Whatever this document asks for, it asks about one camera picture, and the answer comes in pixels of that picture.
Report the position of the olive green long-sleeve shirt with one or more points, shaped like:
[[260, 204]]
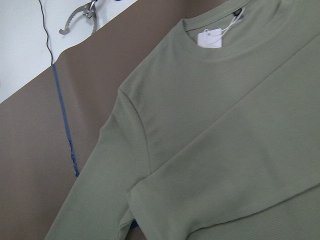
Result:
[[211, 143]]

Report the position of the white paper price tag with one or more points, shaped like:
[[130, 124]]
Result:
[[210, 38]]

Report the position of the metal reacher grabber tool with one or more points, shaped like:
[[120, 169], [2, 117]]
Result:
[[88, 11]]

